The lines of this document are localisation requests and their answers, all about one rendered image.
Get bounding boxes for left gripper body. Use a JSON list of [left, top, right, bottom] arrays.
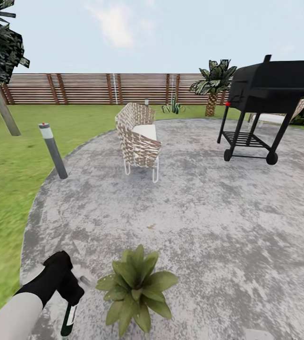
[[57, 276, 84, 307]]

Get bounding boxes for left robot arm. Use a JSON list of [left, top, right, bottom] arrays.
[[0, 251, 96, 340]]

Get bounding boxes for insectifuge atomizer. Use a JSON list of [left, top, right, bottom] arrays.
[[61, 303, 78, 337]]

